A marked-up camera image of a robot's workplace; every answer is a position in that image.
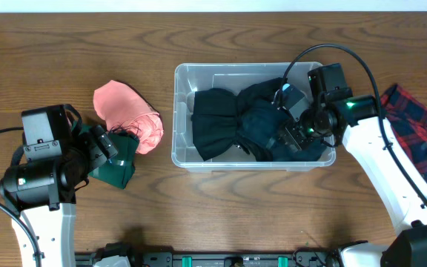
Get dark navy garment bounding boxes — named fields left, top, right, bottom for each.
left=237, top=99, right=326, bottom=162

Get red navy plaid shirt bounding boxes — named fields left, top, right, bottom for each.
left=380, top=84, right=427, bottom=182

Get black garment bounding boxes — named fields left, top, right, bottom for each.
left=191, top=78, right=282, bottom=161

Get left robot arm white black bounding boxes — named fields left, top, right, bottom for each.
left=0, top=125, right=117, bottom=266

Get salmon pink folded garment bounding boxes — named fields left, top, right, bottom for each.
left=93, top=80, right=164, bottom=154

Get dark green garment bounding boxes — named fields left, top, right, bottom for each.
left=85, top=131, right=139, bottom=189

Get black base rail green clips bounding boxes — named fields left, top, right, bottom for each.
left=75, top=243, right=342, bottom=267

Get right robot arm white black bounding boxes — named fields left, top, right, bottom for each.
left=274, top=85, right=427, bottom=266

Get clear plastic storage bin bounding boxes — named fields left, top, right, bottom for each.
left=171, top=62, right=337, bottom=172

